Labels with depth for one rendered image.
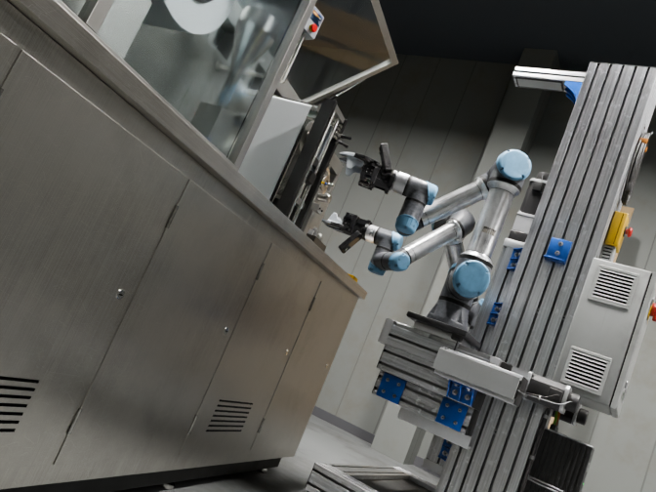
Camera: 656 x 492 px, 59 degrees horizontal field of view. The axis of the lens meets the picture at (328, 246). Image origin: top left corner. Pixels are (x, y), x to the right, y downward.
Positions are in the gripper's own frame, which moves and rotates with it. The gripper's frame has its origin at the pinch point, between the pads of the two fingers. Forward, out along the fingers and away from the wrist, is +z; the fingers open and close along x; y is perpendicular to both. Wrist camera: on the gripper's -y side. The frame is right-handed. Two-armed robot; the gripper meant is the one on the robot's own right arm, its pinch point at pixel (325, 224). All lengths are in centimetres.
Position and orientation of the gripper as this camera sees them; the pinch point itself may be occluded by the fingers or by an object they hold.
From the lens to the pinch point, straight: 256.8
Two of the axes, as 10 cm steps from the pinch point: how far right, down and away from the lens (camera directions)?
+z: -8.8, -3.0, 3.8
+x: -3.0, -2.9, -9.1
